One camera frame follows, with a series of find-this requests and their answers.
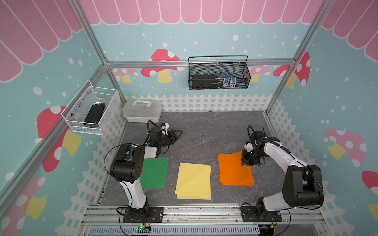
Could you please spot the aluminium front rail frame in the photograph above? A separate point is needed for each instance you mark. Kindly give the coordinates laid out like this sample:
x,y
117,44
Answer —
x,y
203,220

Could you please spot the white wire basket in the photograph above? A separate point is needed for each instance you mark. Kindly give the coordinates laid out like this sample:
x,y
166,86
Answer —
x,y
75,113

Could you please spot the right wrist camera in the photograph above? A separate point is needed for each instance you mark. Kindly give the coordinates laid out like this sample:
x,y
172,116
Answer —
x,y
248,147

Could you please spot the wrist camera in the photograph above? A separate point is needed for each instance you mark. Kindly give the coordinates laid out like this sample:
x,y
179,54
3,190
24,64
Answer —
x,y
248,147
164,128

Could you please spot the black box in mesh basket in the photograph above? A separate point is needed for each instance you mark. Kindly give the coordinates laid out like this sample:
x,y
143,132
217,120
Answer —
x,y
204,81

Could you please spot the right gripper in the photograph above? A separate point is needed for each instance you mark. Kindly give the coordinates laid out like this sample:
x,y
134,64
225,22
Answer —
x,y
245,161

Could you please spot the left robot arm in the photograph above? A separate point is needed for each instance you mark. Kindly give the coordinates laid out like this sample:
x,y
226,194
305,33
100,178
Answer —
x,y
127,166

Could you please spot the yellow paper sheet bottom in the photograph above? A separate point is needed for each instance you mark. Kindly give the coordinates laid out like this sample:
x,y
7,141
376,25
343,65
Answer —
x,y
194,182

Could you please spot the orange paper sheet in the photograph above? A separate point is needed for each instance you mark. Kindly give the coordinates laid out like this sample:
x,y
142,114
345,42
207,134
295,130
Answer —
x,y
230,159
236,175

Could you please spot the white plastic storage box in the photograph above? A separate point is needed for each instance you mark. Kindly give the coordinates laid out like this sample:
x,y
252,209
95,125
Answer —
x,y
138,110

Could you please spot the blue white item in basket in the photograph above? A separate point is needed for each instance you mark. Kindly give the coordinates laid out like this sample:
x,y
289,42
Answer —
x,y
226,80

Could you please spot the small green circuit board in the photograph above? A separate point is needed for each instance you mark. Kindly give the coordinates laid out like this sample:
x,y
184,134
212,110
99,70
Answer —
x,y
143,229

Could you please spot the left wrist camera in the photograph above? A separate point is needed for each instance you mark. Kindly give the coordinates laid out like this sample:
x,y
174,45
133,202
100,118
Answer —
x,y
164,128

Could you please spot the green paper sheet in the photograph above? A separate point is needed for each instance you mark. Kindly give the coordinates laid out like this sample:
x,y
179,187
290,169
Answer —
x,y
154,173

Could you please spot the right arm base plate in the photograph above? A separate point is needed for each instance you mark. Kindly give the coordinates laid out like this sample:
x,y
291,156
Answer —
x,y
248,214

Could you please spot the black wire mesh basket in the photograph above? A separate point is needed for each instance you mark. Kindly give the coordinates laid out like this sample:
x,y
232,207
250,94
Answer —
x,y
235,65

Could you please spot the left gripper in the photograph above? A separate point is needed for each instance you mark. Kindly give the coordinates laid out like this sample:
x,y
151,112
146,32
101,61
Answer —
x,y
174,137

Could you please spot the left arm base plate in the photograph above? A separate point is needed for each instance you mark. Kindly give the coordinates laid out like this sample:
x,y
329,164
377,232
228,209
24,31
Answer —
x,y
155,215

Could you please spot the black item in white basket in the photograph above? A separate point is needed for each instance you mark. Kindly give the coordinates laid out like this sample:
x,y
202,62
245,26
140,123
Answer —
x,y
94,115

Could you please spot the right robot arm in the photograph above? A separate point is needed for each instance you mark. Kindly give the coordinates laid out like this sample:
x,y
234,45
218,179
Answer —
x,y
302,186

